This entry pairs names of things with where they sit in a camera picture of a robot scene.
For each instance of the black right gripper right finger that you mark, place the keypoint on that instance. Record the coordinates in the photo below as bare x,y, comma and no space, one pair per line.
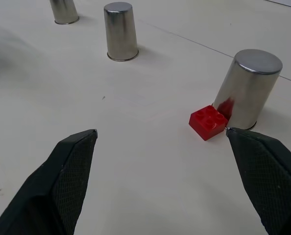
268,176

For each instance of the white paper sheet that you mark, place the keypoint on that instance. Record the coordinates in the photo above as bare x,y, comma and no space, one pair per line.
288,3

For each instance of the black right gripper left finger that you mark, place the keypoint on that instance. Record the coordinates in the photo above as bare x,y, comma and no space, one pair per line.
52,186

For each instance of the stainless steel cup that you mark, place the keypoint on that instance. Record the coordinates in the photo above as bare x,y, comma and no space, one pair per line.
63,11
121,31
248,88

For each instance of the red toy building brick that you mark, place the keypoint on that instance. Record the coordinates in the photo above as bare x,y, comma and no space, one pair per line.
208,122

